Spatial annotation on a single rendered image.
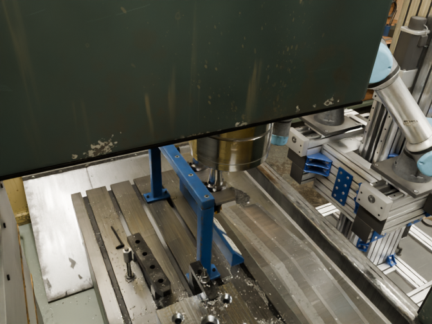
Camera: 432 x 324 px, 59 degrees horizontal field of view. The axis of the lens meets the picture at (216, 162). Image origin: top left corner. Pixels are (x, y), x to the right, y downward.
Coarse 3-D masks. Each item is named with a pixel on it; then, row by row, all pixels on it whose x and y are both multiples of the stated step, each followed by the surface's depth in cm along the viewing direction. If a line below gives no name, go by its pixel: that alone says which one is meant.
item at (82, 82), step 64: (0, 0) 36; (64, 0) 38; (128, 0) 41; (192, 0) 44; (256, 0) 48; (320, 0) 52; (384, 0) 57; (0, 64) 38; (64, 64) 41; (128, 64) 45; (192, 64) 48; (256, 64) 53; (320, 64) 58; (0, 128) 42; (64, 128) 45; (128, 128) 49; (192, 128) 54
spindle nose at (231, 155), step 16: (256, 128) 65; (272, 128) 70; (192, 144) 71; (208, 144) 67; (224, 144) 66; (240, 144) 66; (256, 144) 67; (208, 160) 69; (224, 160) 68; (240, 160) 68; (256, 160) 70
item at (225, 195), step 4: (212, 192) 108; (216, 192) 108; (220, 192) 108; (224, 192) 108; (228, 192) 108; (232, 192) 108; (216, 196) 106; (220, 196) 107; (224, 196) 107; (228, 196) 107; (232, 196) 107; (216, 200) 105; (220, 200) 105; (224, 200) 105; (228, 200) 105; (232, 200) 106; (216, 204) 104
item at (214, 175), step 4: (212, 172) 107; (216, 172) 107; (220, 172) 108; (208, 176) 110; (212, 176) 108; (216, 176) 107; (220, 176) 108; (208, 180) 109; (212, 180) 108; (216, 180) 108; (220, 180) 109; (212, 184) 109; (216, 184) 108; (220, 184) 109
